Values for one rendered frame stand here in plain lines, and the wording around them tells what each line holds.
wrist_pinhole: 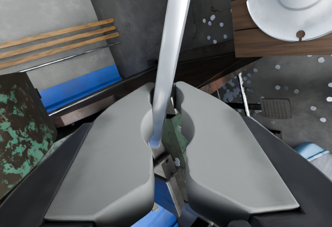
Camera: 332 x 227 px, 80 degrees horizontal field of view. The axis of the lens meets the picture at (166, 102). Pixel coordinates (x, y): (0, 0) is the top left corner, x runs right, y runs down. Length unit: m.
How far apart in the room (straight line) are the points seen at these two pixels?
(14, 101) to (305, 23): 0.72
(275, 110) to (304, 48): 0.40
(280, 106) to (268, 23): 0.42
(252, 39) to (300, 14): 0.15
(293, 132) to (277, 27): 0.69
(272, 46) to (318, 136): 0.64
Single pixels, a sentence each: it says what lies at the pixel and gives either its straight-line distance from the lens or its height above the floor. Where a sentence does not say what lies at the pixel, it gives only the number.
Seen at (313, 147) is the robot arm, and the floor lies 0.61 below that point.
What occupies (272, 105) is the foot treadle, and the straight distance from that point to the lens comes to 1.02.
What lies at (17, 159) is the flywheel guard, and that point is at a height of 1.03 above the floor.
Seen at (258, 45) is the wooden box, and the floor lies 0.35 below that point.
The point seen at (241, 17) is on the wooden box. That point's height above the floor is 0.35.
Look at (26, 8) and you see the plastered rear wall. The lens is 2.00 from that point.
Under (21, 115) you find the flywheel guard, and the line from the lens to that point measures 0.49.
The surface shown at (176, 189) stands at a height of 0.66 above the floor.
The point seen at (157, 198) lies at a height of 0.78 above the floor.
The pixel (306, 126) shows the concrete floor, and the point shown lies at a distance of 1.22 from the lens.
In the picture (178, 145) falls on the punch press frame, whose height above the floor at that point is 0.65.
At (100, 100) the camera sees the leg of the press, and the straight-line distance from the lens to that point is 1.01.
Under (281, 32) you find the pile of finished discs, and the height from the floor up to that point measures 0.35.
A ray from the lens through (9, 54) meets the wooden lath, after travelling 1.75.
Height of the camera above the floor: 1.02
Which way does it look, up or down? 37 degrees down
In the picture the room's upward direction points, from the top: 122 degrees counter-clockwise
